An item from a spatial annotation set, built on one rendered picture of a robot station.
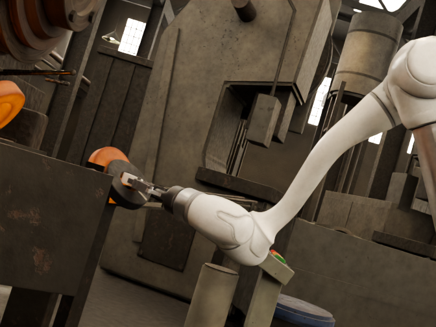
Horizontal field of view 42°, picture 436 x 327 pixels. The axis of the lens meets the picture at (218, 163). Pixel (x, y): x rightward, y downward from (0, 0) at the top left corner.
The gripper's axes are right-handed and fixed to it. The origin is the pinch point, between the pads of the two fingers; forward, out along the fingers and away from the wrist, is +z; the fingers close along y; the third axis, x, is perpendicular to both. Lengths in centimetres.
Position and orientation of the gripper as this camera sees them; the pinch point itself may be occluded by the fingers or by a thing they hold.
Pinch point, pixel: (131, 180)
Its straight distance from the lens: 163.2
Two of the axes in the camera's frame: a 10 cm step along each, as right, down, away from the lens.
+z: -7.5, -2.7, 6.0
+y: 5.6, 2.2, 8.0
